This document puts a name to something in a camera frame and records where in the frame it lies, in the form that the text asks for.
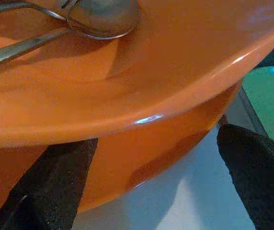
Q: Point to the green plate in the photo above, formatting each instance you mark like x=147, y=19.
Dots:
x=271, y=103

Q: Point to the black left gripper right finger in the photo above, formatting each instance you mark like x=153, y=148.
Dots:
x=259, y=182

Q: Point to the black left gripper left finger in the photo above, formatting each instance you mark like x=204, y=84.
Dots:
x=50, y=187

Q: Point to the silver metal fork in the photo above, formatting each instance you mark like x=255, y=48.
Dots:
x=19, y=49

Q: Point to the orange bowl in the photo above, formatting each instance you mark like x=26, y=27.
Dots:
x=151, y=83

